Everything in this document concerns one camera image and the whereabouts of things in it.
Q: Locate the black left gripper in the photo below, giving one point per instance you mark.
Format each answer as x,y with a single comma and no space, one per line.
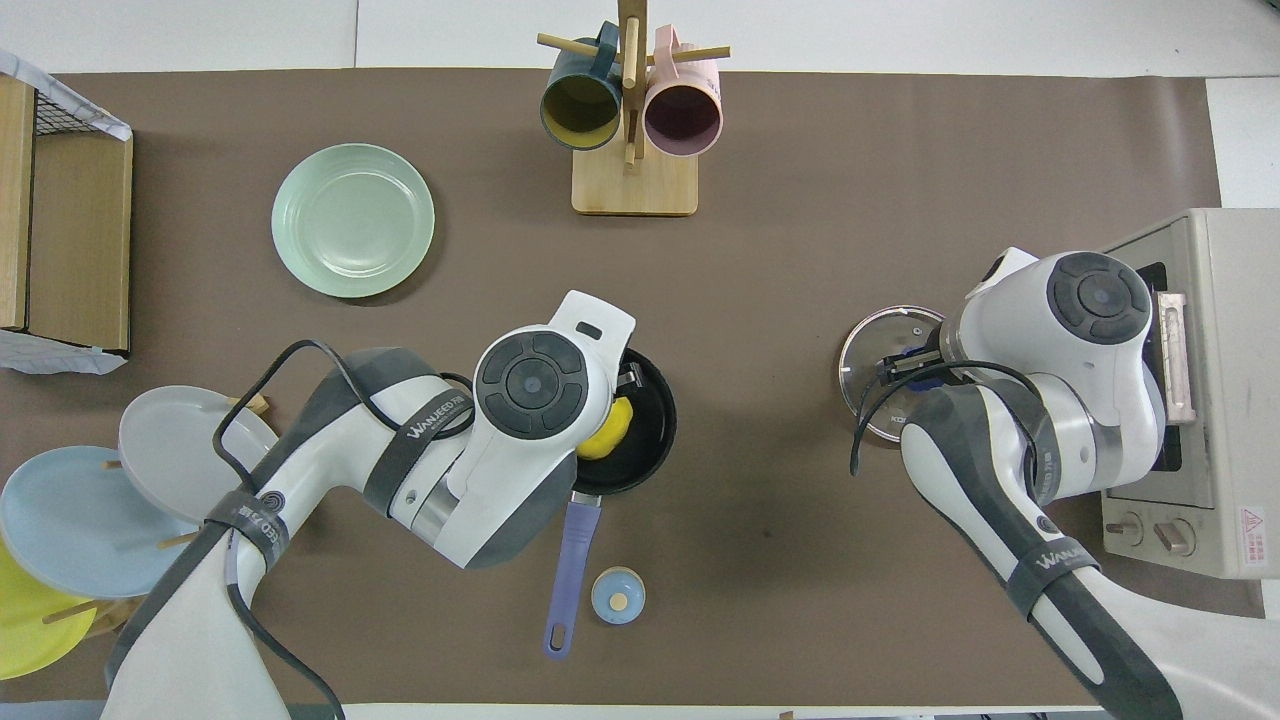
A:
632,378

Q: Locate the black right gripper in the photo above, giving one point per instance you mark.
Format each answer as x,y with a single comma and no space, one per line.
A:
925,364

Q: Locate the glass lid blue knob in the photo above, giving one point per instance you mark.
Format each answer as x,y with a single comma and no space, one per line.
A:
870,340

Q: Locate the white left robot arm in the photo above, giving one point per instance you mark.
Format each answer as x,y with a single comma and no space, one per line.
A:
330,450

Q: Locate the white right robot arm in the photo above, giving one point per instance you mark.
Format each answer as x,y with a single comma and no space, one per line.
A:
1000,470

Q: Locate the mint green plate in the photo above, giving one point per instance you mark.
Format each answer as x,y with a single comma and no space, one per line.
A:
352,220

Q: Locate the wooden plate rack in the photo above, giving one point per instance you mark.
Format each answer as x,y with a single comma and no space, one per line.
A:
255,404

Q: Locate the grey plate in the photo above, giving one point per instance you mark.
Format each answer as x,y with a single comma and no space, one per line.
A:
170,450

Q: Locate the light blue plate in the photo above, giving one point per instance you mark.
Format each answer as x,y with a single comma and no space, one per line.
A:
70,520

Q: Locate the yellow plate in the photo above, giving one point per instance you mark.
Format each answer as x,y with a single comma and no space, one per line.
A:
25,630

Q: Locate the wooden mug tree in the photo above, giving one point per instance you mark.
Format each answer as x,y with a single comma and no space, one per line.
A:
635,190

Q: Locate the dark blue saucepan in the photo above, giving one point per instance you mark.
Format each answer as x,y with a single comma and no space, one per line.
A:
575,560

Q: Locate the brown table mat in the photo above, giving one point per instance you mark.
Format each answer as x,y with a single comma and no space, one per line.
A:
800,180

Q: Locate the pink ribbed mug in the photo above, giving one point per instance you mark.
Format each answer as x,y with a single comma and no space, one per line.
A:
682,115

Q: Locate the dark teal mug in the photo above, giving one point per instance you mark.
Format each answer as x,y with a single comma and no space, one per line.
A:
580,105

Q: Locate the cream toaster oven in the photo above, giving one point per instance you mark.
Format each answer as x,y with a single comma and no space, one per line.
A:
1230,400

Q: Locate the dark wooden board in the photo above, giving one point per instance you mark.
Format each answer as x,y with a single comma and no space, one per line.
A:
80,240

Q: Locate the wooden box with mesh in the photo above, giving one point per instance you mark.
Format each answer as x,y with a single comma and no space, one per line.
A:
50,355

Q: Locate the light wooden board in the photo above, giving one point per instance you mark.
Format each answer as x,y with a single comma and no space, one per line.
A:
15,200

